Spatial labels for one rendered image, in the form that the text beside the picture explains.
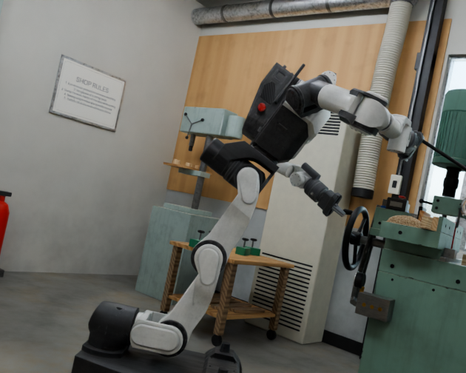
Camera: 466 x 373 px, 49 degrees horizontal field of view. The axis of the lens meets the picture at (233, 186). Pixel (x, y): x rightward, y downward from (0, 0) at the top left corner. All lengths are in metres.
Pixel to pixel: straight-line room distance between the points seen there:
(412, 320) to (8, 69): 3.19
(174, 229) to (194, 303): 2.01
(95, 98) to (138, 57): 0.59
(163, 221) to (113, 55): 1.48
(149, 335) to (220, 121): 2.39
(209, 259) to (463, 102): 1.18
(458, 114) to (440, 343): 0.89
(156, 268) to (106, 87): 1.57
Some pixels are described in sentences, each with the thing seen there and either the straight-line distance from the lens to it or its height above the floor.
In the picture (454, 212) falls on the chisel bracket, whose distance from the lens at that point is 2.23.
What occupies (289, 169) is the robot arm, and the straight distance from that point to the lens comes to 2.41.
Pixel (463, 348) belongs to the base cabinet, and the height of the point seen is 0.52.
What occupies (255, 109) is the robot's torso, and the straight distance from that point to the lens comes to 2.03.
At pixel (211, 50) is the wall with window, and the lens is 5.09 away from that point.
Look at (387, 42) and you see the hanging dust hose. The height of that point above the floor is 2.18.
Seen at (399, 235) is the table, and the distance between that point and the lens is 1.98.
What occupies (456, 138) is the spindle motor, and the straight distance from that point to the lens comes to 2.23.
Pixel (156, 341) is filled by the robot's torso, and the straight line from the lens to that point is 2.08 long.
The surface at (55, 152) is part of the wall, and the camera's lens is 4.30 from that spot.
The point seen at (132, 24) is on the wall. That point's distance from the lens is 4.74.
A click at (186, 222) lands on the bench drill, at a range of 3.96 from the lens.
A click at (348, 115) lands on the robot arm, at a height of 1.20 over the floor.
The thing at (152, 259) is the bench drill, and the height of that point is 0.28.
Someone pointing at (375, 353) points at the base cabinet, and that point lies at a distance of 2.12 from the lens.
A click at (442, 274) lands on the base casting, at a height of 0.75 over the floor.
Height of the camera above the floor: 0.84
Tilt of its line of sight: 2 degrees up
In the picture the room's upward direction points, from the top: 12 degrees clockwise
